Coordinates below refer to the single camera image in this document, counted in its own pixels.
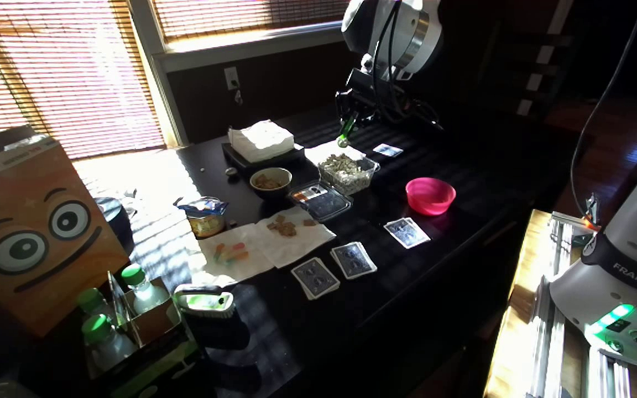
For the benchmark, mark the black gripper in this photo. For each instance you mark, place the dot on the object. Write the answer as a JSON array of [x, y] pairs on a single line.
[[366, 95]]

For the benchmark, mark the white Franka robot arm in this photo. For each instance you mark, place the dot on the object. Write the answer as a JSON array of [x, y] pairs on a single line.
[[629, 244]]

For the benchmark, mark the clear container with grains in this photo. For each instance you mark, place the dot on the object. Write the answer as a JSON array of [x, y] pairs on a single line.
[[347, 174]]

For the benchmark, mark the small bowl with grains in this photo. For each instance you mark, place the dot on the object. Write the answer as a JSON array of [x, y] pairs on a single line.
[[270, 179]]

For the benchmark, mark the flat white paper napkin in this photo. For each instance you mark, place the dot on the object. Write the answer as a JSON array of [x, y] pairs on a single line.
[[326, 150]]

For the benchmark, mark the black tray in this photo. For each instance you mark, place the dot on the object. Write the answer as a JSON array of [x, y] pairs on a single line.
[[303, 166]]

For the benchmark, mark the stack of white napkins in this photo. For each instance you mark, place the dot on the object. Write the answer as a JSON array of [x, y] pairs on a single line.
[[261, 140]]

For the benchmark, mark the pink plastic bowl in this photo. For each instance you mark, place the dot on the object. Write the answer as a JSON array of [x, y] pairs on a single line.
[[430, 196]]

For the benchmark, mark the white paper with snacks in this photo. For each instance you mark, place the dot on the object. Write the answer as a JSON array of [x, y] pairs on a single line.
[[265, 244]]

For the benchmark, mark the small white device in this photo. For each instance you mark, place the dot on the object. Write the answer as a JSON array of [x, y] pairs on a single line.
[[203, 302]]

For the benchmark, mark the dark round cup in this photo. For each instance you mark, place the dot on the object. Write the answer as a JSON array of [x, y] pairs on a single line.
[[115, 221]]

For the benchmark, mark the window blind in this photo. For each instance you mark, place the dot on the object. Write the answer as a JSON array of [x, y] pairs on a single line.
[[76, 73]]

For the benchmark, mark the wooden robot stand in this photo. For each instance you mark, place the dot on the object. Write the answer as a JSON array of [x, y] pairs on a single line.
[[517, 346]]

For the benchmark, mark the green cap bottle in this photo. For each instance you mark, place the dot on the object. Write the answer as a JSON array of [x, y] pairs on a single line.
[[104, 339], [137, 283], [92, 302]]

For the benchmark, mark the cardboard box with face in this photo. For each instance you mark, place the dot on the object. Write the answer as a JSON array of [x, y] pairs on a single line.
[[31, 234]]

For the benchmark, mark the white wall outlet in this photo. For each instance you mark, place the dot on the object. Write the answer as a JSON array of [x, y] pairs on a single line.
[[232, 77]]

